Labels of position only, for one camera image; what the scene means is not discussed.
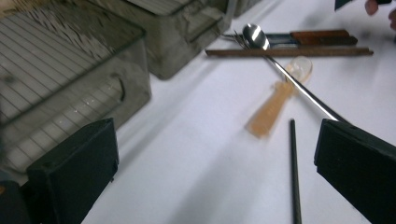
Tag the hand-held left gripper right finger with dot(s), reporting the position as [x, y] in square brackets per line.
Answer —
[358, 171]

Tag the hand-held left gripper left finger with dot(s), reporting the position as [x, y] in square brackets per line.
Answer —
[74, 174]

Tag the black chopstick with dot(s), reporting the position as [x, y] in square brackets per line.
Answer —
[295, 174]

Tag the brown wooden chopstick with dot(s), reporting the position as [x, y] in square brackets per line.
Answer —
[289, 52]

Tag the smoky clear plastic bin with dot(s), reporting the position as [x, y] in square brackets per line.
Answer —
[246, 6]
[177, 40]
[62, 77]

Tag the translucent orange plastic spoon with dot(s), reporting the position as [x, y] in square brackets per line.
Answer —
[269, 112]

